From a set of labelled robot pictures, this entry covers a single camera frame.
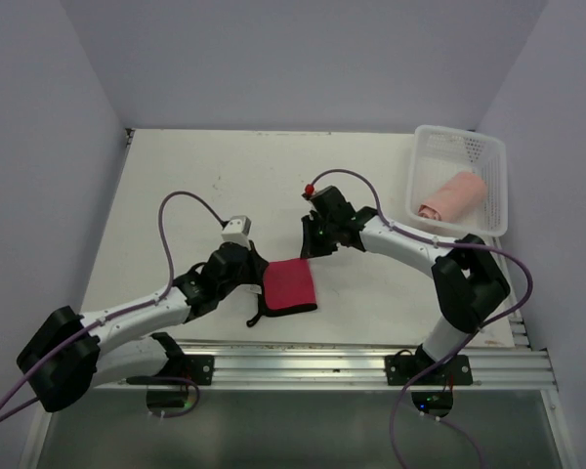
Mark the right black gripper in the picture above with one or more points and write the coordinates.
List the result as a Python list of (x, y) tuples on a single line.
[(310, 247)]

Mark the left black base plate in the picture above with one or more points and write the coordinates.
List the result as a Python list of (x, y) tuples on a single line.
[(197, 368)]

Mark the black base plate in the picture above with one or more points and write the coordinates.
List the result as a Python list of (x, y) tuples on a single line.
[(402, 366), (197, 368)]

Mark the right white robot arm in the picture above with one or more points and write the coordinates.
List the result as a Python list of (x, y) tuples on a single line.
[(469, 284)]

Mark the aluminium mounting rail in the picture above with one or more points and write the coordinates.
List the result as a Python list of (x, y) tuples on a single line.
[(288, 367)]

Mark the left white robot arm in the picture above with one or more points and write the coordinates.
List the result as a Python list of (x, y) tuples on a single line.
[(72, 353)]

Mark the pink towel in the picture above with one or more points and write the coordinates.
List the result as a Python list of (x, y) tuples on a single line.
[(456, 198)]

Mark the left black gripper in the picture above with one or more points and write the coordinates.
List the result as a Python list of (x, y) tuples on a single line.
[(258, 265)]

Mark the black cloth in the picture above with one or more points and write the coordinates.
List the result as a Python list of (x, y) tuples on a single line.
[(287, 288)]

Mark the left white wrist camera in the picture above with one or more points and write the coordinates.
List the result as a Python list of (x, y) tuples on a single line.
[(237, 230)]

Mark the white plastic basket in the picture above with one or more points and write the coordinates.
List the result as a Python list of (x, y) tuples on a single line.
[(438, 154)]

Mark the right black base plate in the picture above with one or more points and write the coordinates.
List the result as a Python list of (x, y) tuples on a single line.
[(402, 366)]

